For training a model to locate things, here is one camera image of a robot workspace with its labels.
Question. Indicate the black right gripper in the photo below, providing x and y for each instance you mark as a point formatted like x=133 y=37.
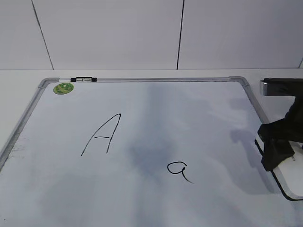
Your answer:
x=276 y=136

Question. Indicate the white eraser with black felt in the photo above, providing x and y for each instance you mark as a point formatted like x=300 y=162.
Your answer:
x=289 y=174

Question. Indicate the green round magnet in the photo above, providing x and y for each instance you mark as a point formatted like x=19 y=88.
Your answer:
x=63 y=88

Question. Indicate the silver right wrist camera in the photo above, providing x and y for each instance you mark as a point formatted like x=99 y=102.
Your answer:
x=281 y=87

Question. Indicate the white whiteboard with grey frame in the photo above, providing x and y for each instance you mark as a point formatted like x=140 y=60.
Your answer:
x=141 y=153

